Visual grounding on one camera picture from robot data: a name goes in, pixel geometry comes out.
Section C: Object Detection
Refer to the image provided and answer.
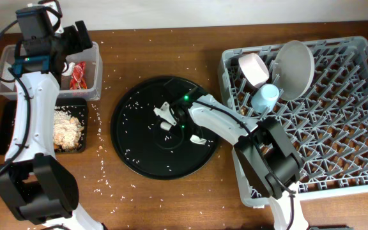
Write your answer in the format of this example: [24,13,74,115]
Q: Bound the white plastic fork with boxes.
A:
[190,135,207,145]

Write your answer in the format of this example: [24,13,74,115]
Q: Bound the white tissue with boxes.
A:
[62,62,75,76]

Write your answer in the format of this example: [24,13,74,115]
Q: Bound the red snack wrapper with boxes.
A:
[70,61,88,90]

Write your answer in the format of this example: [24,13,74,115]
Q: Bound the light blue plastic cup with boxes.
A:
[251,84,280,114]

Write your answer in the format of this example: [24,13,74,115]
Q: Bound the pink bowl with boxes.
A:
[238,53,269,88]

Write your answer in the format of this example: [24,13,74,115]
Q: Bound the oats and nuts food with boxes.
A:
[53,111,84,151]

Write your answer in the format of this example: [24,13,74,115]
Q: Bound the grey plate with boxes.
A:
[272,40,315,101]

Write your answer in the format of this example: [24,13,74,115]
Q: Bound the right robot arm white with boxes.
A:
[154,77,309,229]

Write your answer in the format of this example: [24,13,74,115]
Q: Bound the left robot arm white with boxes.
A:
[0,1,105,230]

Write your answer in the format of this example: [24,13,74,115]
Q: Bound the grey dishwasher rack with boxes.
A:
[218,36,368,201]

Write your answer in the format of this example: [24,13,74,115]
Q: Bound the round black tray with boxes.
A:
[111,76,219,180]

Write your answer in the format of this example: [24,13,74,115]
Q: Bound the black rectangular tray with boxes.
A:
[0,98,88,155]

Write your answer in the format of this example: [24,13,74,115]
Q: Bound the clear plastic bin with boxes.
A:
[0,42,103,101]

